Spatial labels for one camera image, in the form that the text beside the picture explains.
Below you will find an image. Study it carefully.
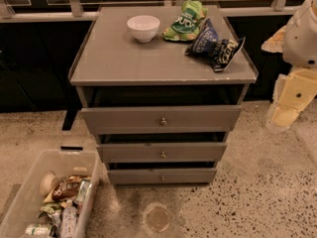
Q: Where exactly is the grey drawer cabinet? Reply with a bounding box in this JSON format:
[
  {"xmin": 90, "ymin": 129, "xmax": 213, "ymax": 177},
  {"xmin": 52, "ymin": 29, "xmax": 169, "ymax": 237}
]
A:
[{"xmin": 67, "ymin": 5, "xmax": 260, "ymax": 141}]

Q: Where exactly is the blue chip bag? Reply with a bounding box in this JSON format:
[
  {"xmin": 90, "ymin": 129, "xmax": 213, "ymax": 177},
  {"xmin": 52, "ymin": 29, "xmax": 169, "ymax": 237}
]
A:
[{"xmin": 185, "ymin": 19, "xmax": 219, "ymax": 56}]

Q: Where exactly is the green chip bag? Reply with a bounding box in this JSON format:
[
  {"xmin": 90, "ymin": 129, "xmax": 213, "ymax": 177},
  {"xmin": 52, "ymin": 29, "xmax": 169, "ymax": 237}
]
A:
[{"xmin": 162, "ymin": 0, "xmax": 207, "ymax": 42}]

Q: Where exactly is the grey bottom drawer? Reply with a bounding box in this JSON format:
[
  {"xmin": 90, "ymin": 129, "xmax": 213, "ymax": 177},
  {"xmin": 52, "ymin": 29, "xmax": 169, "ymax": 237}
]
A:
[{"xmin": 108, "ymin": 168, "xmax": 217, "ymax": 184}]

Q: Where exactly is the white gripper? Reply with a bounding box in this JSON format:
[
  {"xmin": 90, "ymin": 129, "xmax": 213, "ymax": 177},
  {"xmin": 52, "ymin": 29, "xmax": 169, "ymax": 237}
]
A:
[{"xmin": 265, "ymin": 66, "xmax": 317, "ymax": 134}]

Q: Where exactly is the silver can in bin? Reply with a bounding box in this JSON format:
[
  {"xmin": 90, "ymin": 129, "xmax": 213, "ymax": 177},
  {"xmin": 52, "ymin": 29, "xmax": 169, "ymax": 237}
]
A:
[{"xmin": 25, "ymin": 223, "xmax": 53, "ymax": 237}]

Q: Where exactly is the black chip bag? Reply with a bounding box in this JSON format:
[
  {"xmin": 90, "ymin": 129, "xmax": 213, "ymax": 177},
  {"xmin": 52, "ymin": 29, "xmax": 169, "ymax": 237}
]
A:
[{"xmin": 209, "ymin": 38, "xmax": 245, "ymax": 72}]

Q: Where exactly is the grey middle drawer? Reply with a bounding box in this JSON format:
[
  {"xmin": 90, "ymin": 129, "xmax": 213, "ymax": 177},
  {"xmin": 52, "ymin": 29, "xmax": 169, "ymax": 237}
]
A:
[{"xmin": 97, "ymin": 142, "xmax": 227, "ymax": 163}]

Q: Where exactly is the grey top drawer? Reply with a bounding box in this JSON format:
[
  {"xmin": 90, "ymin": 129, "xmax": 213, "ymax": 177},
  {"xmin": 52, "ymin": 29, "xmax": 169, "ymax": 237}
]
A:
[{"xmin": 81, "ymin": 105, "xmax": 242, "ymax": 135}]

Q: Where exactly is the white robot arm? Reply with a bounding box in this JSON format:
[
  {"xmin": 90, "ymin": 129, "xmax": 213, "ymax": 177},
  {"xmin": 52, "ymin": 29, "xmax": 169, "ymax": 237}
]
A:
[{"xmin": 262, "ymin": 0, "xmax": 317, "ymax": 134}]

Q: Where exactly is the green snack packet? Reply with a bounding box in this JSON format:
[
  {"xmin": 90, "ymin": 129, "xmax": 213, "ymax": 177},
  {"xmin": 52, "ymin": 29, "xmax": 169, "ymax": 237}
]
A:
[{"xmin": 38, "ymin": 202, "xmax": 62, "ymax": 218}]

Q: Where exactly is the clear plastic storage bin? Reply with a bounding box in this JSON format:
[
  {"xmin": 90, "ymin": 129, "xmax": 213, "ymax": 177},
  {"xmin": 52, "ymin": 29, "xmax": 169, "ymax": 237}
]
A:
[{"xmin": 0, "ymin": 150, "xmax": 100, "ymax": 238}]

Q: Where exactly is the green soda can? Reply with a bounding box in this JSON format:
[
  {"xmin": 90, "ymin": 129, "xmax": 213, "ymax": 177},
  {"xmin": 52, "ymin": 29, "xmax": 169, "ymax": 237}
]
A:
[{"xmin": 74, "ymin": 179, "xmax": 92, "ymax": 205}]

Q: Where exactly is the white ceramic bowl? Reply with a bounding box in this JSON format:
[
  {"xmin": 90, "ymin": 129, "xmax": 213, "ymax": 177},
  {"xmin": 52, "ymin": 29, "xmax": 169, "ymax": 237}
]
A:
[{"xmin": 127, "ymin": 15, "xmax": 160, "ymax": 43}]

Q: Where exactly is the clear plastic water bottle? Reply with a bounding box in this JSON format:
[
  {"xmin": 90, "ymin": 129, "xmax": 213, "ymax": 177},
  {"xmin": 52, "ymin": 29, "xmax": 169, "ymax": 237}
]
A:
[{"xmin": 60, "ymin": 199, "xmax": 77, "ymax": 238}]

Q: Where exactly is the grey drawer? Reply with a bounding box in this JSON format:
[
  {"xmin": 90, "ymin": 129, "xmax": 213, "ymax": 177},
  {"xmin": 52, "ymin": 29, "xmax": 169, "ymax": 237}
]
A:
[
  {"xmin": 108, "ymin": 168, "xmax": 217, "ymax": 184},
  {"xmin": 81, "ymin": 105, "xmax": 242, "ymax": 135},
  {"xmin": 97, "ymin": 142, "xmax": 227, "ymax": 163}
]

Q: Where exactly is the metal window railing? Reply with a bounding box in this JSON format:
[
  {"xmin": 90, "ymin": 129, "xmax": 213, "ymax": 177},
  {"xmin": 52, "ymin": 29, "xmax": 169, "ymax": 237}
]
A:
[{"xmin": 0, "ymin": 0, "xmax": 317, "ymax": 24}]

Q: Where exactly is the brown snack bag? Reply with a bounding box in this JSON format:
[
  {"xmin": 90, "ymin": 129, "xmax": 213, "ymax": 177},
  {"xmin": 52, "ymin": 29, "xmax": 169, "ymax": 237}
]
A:
[{"xmin": 44, "ymin": 176, "xmax": 85, "ymax": 203}]

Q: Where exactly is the round floor drain cover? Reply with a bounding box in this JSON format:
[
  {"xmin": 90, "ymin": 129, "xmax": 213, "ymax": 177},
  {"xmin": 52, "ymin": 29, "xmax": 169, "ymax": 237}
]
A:
[{"xmin": 145, "ymin": 203, "xmax": 171, "ymax": 233}]

